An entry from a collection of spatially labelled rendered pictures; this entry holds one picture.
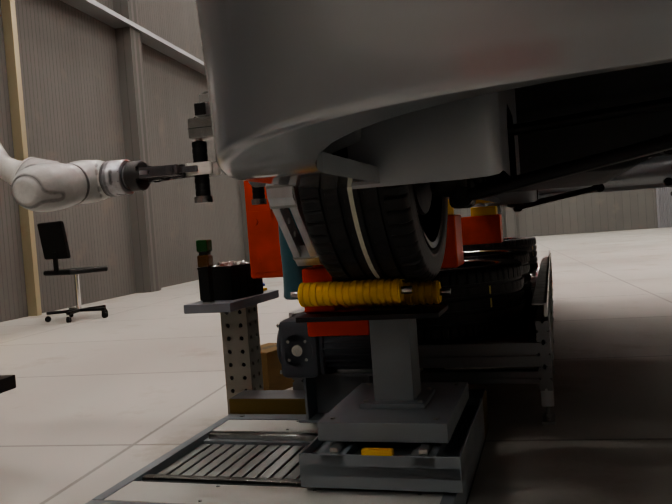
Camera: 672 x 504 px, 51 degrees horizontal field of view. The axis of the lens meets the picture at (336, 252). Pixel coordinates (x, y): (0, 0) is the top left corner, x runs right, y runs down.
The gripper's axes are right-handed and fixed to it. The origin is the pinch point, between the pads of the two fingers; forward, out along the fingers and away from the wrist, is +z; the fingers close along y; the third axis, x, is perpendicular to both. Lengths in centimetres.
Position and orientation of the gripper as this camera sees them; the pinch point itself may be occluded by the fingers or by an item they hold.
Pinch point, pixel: (203, 169)
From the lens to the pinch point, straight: 175.0
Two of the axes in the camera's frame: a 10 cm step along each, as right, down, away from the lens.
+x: -0.7, -10.0, -0.3
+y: -2.9, 0.5, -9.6
